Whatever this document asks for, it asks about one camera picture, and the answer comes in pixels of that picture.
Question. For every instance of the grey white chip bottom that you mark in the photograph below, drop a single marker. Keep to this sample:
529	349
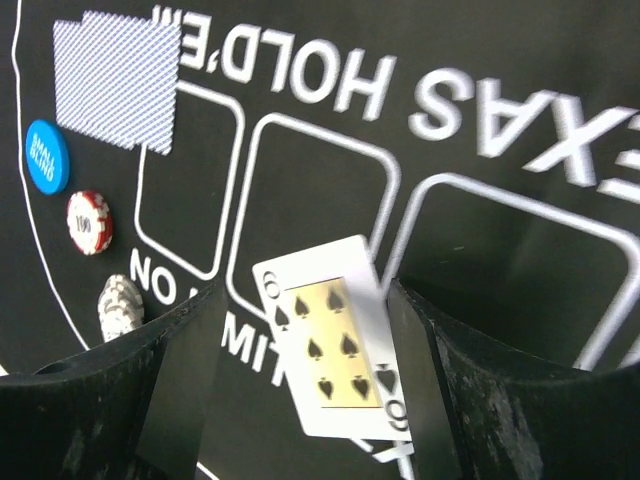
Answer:
120	307

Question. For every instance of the blue blind button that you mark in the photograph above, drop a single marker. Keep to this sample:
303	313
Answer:
47	157

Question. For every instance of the red white chip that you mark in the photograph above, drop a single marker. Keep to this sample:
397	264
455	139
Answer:
89	221

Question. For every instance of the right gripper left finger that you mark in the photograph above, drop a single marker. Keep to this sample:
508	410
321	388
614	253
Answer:
132	408

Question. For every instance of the black poker felt mat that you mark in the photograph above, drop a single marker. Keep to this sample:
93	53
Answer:
487	150

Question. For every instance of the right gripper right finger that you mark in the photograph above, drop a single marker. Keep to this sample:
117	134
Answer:
480	409

